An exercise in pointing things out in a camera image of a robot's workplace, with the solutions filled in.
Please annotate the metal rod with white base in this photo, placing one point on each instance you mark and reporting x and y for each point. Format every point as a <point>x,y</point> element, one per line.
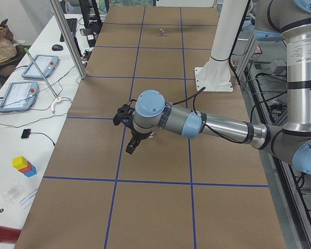
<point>57,99</point>

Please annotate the teach pendant tablet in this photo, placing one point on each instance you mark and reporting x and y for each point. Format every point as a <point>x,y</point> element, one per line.
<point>20,96</point>
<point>46,63</point>

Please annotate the white central pedestal column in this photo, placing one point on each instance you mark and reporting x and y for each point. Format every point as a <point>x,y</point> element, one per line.
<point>215,75</point>

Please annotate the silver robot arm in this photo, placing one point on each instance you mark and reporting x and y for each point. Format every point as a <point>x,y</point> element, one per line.
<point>291,143</point>

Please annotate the red fire extinguisher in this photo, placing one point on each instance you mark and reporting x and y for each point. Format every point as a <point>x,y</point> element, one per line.
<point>9,235</point>

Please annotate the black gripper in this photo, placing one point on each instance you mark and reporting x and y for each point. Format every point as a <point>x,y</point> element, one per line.
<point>139,135</point>

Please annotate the stacked coloured blocks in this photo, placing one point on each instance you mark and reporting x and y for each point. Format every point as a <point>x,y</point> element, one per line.
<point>21,164</point>

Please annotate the black keyboard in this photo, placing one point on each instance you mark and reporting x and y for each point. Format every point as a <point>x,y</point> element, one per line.
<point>72,24</point>

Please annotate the aluminium frame post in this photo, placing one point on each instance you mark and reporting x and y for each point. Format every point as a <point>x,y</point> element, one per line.
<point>61,21</point>

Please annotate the far teach pendant tablet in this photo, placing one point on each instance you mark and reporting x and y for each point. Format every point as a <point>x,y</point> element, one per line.
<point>46,63</point>

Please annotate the small black sensor box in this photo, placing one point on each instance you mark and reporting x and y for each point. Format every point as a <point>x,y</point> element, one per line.
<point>26,133</point>

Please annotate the seated person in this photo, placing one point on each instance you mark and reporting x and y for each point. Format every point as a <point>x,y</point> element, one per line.
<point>7,49</point>

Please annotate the black computer mouse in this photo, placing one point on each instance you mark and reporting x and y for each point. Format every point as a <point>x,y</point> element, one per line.
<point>57,47</point>

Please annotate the near teach pendant tablet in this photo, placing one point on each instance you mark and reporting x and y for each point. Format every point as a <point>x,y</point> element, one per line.
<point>20,96</point>

